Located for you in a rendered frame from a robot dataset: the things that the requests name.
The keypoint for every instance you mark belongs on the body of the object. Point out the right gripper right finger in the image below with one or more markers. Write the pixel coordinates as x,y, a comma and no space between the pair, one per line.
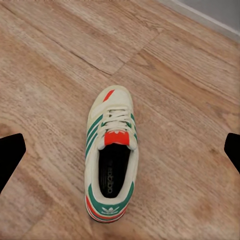
232,149

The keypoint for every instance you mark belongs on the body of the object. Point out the gym shoe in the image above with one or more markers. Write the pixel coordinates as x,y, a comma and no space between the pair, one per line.
112,155

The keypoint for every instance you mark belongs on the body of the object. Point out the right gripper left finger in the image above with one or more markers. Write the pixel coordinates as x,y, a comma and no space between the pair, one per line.
12,149

